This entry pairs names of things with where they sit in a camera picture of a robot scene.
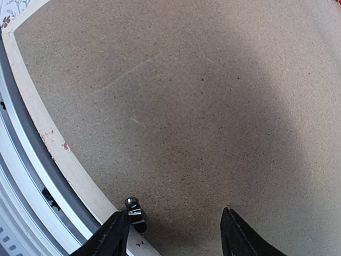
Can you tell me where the red wooden picture frame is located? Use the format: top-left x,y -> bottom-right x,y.
1,0 -> 163,256

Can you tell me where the brown cardboard backing board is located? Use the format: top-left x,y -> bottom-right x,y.
14,1 -> 340,255

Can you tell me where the floral patterned table cover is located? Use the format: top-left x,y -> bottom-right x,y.
0,0 -> 31,29

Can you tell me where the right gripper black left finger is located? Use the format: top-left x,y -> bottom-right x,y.
70,210 -> 130,256

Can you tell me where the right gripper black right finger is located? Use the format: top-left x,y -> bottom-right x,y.
220,207 -> 284,255

